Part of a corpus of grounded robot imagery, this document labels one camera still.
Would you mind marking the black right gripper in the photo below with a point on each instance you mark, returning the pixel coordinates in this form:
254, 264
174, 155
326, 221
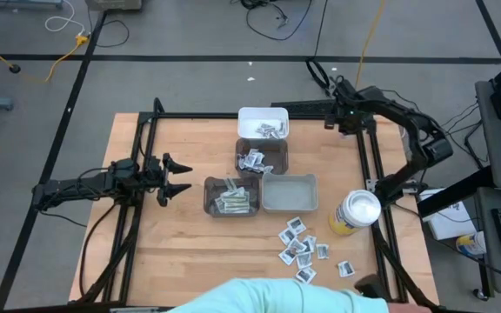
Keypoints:
349, 119

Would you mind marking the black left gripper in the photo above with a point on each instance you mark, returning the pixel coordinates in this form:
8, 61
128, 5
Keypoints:
154, 176

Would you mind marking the adhesive bandage strip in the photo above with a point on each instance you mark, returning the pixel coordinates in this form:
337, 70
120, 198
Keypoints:
238, 192
231, 184
219, 205
236, 209
233, 203
235, 197

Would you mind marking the alcohol prep pad packet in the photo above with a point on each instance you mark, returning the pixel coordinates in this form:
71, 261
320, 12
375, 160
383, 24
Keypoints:
255, 152
259, 170
243, 164
269, 169
249, 159
259, 161

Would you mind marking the antiseptic towelette packet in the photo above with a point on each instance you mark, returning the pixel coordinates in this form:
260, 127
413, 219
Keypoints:
297, 245
287, 256
305, 275
322, 251
309, 243
286, 236
296, 225
345, 268
304, 260

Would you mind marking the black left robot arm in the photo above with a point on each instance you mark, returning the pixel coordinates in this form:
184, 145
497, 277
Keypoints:
81, 187

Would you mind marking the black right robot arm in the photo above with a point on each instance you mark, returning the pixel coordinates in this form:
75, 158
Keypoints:
407, 115

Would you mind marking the smoky transparent plastic bin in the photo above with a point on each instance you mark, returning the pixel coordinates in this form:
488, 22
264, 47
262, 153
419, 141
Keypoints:
278, 152
210, 191

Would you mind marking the disinfecting wipes canister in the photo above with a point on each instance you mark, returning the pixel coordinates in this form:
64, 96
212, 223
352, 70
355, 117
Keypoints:
359, 208

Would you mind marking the white plastic bin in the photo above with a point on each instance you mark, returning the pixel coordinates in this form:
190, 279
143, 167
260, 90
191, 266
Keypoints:
250, 124

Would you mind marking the light grey plastic bin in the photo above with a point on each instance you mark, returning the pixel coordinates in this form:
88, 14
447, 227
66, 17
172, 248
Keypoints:
289, 193

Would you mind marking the black support beam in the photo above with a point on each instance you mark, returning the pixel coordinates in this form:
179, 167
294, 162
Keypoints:
455, 195

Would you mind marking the silver aluminium bar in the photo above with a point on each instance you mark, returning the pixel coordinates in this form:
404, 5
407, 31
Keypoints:
133, 310

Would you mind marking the black round floor puck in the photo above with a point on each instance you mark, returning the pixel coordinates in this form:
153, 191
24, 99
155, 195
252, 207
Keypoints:
14, 68

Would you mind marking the person's hand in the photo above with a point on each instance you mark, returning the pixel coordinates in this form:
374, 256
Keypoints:
407, 308

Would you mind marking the cart caster wheel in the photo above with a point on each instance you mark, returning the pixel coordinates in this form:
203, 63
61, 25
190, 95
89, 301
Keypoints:
480, 294

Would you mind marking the grey metal rail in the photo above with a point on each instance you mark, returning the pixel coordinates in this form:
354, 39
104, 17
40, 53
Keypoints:
24, 3

